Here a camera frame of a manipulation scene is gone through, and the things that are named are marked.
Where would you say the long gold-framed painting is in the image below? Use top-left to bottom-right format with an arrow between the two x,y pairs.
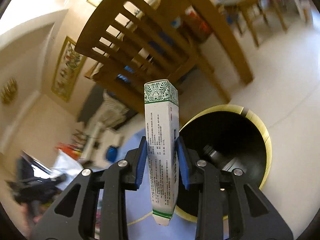
51,36 -> 87,102

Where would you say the blue tablecloth with yellow lines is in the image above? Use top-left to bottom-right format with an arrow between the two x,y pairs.
96,127 -> 229,240

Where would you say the dark grey sofa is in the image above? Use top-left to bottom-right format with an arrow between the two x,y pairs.
76,85 -> 140,130

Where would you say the dark wooden slatted chair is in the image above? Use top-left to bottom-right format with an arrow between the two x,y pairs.
74,0 -> 230,115

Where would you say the gold wall ornament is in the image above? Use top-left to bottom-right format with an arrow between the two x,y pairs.
0,78 -> 18,104

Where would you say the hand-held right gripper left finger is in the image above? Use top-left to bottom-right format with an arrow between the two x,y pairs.
30,136 -> 148,240

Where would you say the orange plastic bag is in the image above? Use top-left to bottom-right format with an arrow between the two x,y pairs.
56,142 -> 83,159

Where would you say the cream throw blanket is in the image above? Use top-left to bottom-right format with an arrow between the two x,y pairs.
96,91 -> 130,130

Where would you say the wooden chair with grey cushion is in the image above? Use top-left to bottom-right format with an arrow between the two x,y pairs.
215,0 -> 288,47

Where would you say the white coffee table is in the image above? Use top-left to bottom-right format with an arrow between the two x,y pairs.
80,122 -> 124,159

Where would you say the green and white carton box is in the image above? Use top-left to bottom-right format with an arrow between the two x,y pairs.
144,79 -> 180,227

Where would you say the red package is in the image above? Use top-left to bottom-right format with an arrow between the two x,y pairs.
185,7 -> 213,43

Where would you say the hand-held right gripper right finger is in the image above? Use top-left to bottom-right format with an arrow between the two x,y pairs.
175,136 -> 294,240

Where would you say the yellow-rimmed black waste bin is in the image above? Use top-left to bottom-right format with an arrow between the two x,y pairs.
174,104 -> 272,223

